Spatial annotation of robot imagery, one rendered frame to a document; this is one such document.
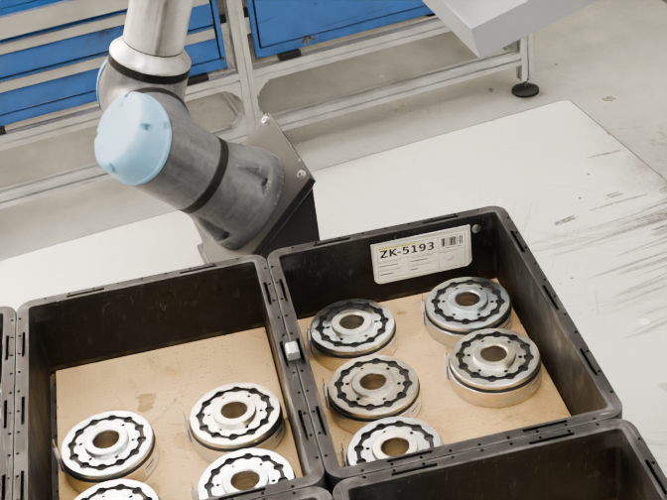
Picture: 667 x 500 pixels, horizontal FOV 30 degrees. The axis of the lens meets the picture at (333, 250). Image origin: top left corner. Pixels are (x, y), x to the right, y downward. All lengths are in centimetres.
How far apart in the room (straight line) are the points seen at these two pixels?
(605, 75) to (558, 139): 171
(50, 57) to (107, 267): 135
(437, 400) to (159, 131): 52
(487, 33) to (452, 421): 60
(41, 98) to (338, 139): 86
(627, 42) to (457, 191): 209
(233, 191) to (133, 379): 33
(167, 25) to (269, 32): 163
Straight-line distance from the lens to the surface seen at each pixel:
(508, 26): 176
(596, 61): 391
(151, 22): 173
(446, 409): 141
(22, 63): 323
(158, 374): 152
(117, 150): 167
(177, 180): 167
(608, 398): 127
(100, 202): 349
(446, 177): 204
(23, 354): 146
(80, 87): 328
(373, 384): 142
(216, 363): 151
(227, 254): 177
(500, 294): 151
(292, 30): 337
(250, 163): 172
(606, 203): 196
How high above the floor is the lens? 178
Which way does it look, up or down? 35 degrees down
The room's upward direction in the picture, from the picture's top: 8 degrees counter-clockwise
